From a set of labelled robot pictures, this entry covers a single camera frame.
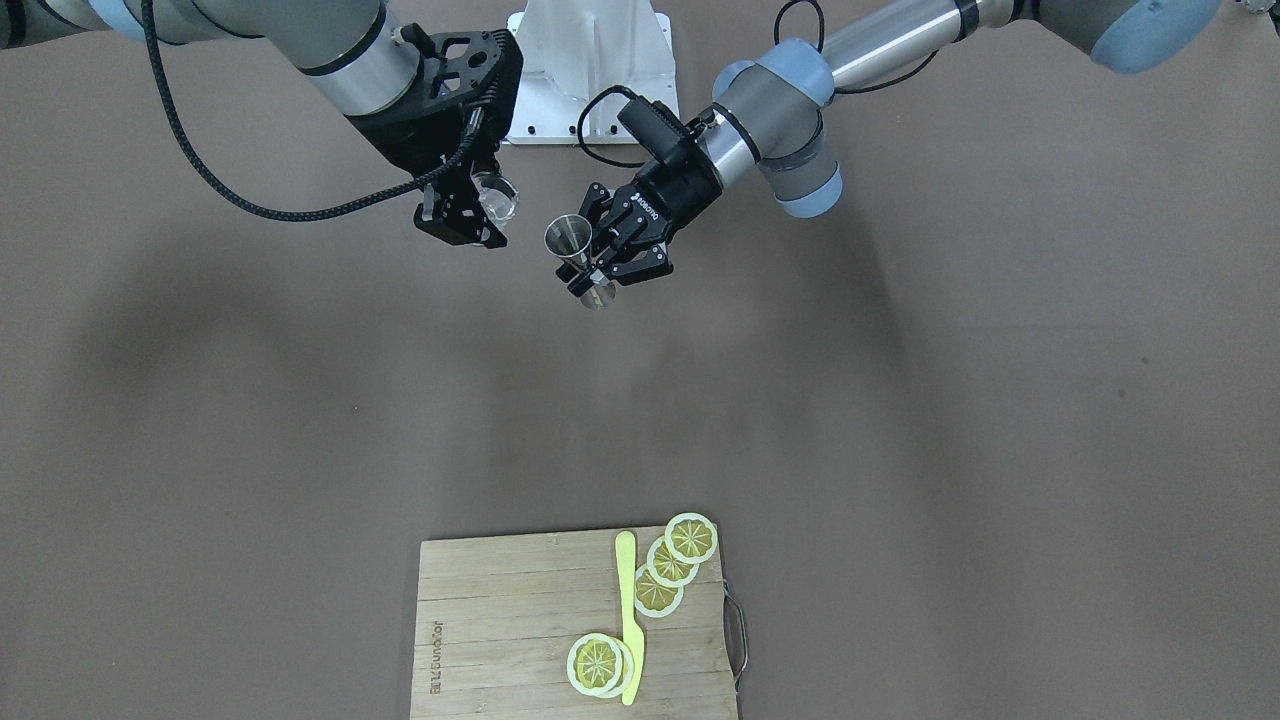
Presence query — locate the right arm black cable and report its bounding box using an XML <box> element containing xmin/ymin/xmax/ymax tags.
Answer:
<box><xmin>138</xmin><ymin>0</ymin><xmax>500</xmax><ymax>223</ymax></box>

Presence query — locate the steel jigger measuring cup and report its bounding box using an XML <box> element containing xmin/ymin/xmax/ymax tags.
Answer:
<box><xmin>544</xmin><ymin>214</ymin><xmax>616</xmax><ymax>310</ymax></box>

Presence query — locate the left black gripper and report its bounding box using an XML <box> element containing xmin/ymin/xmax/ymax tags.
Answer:
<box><xmin>568</xmin><ymin>155</ymin><xmax>723</xmax><ymax>299</ymax></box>

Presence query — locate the end lemon slice of row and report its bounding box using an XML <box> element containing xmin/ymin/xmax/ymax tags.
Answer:
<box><xmin>664</xmin><ymin>512</ymin><xmax>719</xmax><ymax>565</ymax></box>

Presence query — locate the middle lemon slice of row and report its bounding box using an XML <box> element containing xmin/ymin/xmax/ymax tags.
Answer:
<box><xmin>645</xmin><ymin>537</ymin><xmax>700</xmax><ymax>589</ymax></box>

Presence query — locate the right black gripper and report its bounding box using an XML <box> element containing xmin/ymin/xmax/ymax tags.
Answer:
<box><xmin>346</xmin><ymin>91</ymin><xmax>508</xmax><ymax>249</ymax></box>

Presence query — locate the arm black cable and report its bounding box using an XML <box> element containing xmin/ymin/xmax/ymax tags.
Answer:
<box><xmin>576</xmin><ymin>0</ymin><xmax>941</xmax><ymax>169</ymax></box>
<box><xmin>138</xmin><ymin>0</ymin><xmax>500</xmax><ymax>223</ymax></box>

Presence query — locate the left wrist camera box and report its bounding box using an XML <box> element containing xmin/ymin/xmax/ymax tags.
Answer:
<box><xmin>617</xmin><ymin>96</ymin><xmax>692</xmax><ymax>163</ymax></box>

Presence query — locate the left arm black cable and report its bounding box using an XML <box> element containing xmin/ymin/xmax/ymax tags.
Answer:
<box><xmin>576</xmin><ymin>0</ymin><xmax>941</xmax><ymax>169</ymax></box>

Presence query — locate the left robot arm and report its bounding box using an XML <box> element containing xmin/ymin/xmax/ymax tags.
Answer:
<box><xmin>545</xmin><ymin>1</ymin><xmax>1220</xmax><ymax>307</ymax></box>

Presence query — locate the lemon slice near knife tip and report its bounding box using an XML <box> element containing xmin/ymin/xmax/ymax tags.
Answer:
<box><xmin>564</xmin><ymin>633</ymin><xmax>620</xmax><ymax>698</ymax></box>

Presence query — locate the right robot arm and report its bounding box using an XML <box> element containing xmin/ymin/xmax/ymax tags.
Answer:
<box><xmin>3</xmin><ymin>1</ymin><xmax>524</xmax><ymax>249</ymax></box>

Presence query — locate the wooden cutting board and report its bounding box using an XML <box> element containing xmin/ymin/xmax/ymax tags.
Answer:
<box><xmin>410</xmin><ymin>529</ymin><xmax>741</xmax><ymax>719</ymax></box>

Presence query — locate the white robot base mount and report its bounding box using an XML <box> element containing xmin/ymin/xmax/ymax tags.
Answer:
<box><xmin>506</xmin><ymin>1</ymin><xmax>680</xmax><ymax>145</ymax></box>

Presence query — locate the clear glass cup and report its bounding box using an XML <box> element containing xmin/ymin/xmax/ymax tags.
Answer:
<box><xmin>472</xmin><ymin>170</ymin><xmax>520</xmax><ymax>229</ymax></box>

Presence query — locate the yellow plastic knife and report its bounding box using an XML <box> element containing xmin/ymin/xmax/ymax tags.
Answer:
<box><xmin>614</xmin><ymin>530</ymin><xmax>646</xmax><ymax>706</ymax></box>

